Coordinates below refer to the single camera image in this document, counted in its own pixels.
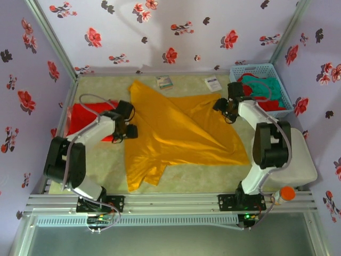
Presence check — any yellow t-shirt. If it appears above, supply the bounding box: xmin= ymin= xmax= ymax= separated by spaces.
xmin=124 ymin=79 xmax=251 ymax=193

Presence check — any red t-shirt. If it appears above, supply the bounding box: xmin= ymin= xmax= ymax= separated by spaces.
xmin=237 ymin=75 xmax=287 ymax=111
xmin=66 ymin=100 xmax=120 ymax=143

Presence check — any white paper packet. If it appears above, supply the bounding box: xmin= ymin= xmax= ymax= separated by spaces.
xmin=204 ymin=76 xmax=222 ymax=93

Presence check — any light blue plastic basket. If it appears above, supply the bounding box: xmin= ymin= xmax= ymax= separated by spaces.
xmin=229 ymin=63 xmax=295 ymax=119

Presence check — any crumpled red t-shirt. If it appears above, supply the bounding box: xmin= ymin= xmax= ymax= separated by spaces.
xmin=237 ymin=75 xmax=287 ymax=111

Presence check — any teal t-shirt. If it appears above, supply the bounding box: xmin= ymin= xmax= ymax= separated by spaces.
xmin=241 ymin=74 xmax=283 ymax=101

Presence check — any green and white packet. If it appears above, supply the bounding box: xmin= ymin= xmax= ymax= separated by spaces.
xmin=156 ymin=75 xmax=175 ymax=91

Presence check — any left controller board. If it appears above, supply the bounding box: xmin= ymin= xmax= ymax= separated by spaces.
xmin=86 ymin=214 xmax=114 ymax=226

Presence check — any controller board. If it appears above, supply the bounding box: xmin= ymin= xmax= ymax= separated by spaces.
xmin=86 ymin=214 xmax=114 ymax=226
xmin=243 ymin=212 xmax=261 ymax=222

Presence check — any orange capped bottle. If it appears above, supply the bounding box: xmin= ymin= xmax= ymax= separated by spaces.
xmin=271 ymin=186 xmax=297 ymax=206

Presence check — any right controller board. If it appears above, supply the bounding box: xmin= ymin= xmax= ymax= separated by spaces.
xmin=243 ymin=212 xmax=261 ymax=222

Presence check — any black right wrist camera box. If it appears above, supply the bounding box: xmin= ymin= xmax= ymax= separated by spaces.
xmin=226 ymin=82 xmax=245 ymax=101

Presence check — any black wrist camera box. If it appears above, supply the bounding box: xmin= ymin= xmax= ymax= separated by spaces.
xmin=116 ymin=100 xmax=136 ymax=122
xmin=226 ymin=82 xmax=245 ymax=101

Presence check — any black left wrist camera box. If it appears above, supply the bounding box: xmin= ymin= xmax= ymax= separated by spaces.
xmin=116 ymin=100 xmax=136 ymax=122

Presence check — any grey right arm cable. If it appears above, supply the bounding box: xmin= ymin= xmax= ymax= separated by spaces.
xmin=241 ymin=81 xmax=272 ymax=103

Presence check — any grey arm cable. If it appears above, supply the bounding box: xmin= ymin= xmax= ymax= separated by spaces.
xmin=79 ymin=93 xmax=118 ymax=123
xmin=241 ymin=81 xmax=272 ymax=103

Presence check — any grey left arm cable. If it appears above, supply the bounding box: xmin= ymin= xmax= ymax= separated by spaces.
xmin=79 ymin=93 xmax=118 ymax=123

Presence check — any aluminium table side rail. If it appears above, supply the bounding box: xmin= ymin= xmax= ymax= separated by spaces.
xmin=29 ymin=77 xmax=80 ymax=195

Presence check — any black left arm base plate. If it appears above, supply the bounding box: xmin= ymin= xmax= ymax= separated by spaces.
xmin=76 ymin=195 xmax=125 ymax=213

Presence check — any aluminium mounting rail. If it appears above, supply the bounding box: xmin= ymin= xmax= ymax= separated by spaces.
xmin=22 ymin=190 xmax=319 ymax=215

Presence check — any grey slotted cable duct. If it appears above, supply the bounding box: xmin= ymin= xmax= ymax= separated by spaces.
xmin=36 ymin=214 xmax=239 ymax=227

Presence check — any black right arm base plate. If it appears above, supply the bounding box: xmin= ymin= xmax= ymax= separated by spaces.
xmin=217 ymin=194 xmax=267 ymax=213

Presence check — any aluminium frame post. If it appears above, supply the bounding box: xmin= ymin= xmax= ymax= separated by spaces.
xmin=269 ymin=0 xmax=312 ymax=67
xmin=23 ymin=0 xmax=79 ymax=81

